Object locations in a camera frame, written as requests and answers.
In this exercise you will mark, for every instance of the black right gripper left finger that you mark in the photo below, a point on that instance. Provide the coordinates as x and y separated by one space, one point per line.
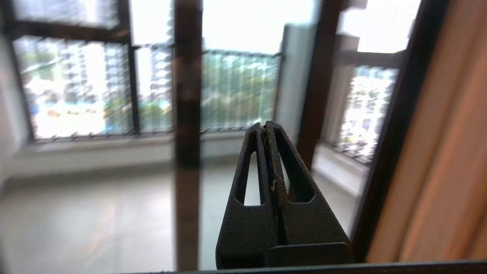
247 228

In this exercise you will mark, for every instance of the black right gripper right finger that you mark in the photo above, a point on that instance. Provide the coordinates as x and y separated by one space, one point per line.
315 224

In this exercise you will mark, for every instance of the dark-framed glass sliding door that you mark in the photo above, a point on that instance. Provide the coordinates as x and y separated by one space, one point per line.
186 95

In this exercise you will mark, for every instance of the stone window sill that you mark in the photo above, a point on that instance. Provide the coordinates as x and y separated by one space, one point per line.
95 142
338 167

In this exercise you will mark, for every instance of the black metal balcony railing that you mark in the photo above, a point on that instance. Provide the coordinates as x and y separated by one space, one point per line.
365 114
236 52

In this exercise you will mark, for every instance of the beige curtain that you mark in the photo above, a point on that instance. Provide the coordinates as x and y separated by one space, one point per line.
449 152

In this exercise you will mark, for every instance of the dark casement window frame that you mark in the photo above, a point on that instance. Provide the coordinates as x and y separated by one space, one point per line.
131 95

